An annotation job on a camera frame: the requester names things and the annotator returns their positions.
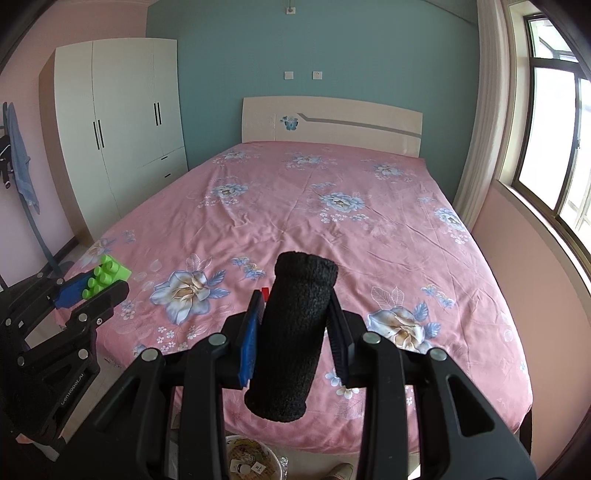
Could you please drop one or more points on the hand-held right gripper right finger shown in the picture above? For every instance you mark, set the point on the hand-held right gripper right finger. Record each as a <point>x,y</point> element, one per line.
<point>339,341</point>

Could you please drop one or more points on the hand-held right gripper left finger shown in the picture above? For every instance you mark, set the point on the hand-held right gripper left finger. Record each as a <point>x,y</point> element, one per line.
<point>249,344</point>

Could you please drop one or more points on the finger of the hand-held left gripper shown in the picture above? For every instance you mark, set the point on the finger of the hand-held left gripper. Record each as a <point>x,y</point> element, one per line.
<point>106,300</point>
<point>69,291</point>

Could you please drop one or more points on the green toy brick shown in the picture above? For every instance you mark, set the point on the green toy brick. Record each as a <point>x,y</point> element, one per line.
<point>107,274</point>

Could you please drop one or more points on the black foam tube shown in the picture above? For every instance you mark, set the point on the black foam tube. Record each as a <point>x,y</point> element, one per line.
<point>291,337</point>

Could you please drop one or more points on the white paper bin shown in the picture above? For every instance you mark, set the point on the white paper bin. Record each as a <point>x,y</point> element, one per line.
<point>249,450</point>

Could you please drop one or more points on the red toy block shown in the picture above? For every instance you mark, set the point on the red toy block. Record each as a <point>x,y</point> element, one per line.
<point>265,292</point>

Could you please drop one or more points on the bed with pink floral cover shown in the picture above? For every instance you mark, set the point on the bed with pink floral cover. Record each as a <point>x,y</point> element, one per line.
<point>323,221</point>

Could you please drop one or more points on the beige slipper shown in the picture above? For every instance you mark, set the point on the beige slipper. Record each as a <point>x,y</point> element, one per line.
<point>339,471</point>

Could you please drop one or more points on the blue towel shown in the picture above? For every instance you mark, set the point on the blue towel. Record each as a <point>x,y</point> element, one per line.
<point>21,157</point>

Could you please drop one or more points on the black garment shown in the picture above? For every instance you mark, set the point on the black garment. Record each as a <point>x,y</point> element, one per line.
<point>4,161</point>

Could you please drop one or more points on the white wardrobe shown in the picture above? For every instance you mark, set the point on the white wardrobe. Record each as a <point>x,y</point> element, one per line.
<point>124,129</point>

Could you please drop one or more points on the beige bed headboard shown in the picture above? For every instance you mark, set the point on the beige bed headboard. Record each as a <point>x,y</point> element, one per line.
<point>351,120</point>

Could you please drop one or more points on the beige curtain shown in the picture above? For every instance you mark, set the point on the beige curtain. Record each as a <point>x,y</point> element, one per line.
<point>485,115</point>

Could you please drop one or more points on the window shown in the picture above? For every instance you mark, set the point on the window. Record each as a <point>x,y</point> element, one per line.
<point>554,138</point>

